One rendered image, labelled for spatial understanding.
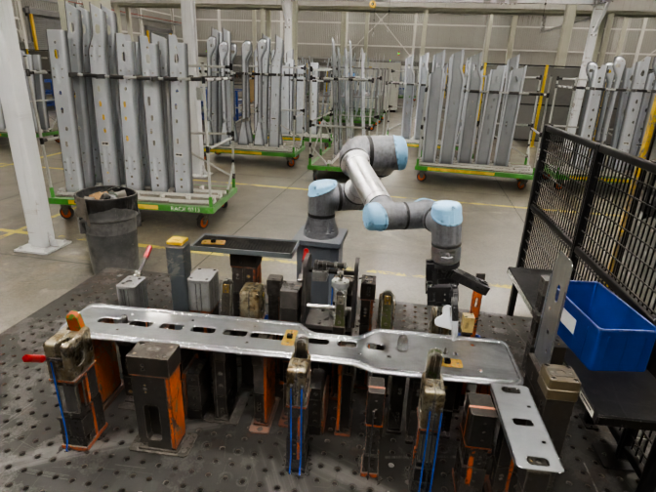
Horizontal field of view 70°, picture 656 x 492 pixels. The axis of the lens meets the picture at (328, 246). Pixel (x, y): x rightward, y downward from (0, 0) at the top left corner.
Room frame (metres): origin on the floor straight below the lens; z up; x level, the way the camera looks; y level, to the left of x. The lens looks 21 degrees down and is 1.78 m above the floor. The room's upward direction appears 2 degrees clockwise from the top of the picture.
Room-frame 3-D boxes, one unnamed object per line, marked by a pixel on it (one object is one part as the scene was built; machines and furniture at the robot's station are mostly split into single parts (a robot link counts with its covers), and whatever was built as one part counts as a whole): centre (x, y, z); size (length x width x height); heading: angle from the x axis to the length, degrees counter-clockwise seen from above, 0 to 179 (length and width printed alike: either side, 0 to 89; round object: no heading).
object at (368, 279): (1.42, -0.14, 0.91); 0.07 x 0.05 x 0.42; 174
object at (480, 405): (0.98, -0.41, 0.84); 0.11 x 0.10 x 0.28; 174
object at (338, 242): (1.90, 0.03, 0.90); 0.21 x 0.21 x 0.40; 80
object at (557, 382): (1.02, -0.62, 0.88); 0.08 x 0.08 x 0.36; 84
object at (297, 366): (1.05, 0.06, 0.87); 0.12 x 0.09 x 0.35; 174
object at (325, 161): (8.35, -0.26, 0.88); 1.91 x 1.00 x 1.76; 171
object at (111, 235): (3.81, 1.88, 0.36); 0.54 x 0.50 x 0.73; 170
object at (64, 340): (1.11, 0.71, 0.88); 0.15 x 0.11 x 0.36; 174
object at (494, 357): (1.22, 0.13, 1.00); 1.38 x 0.22 x 0.02; 84
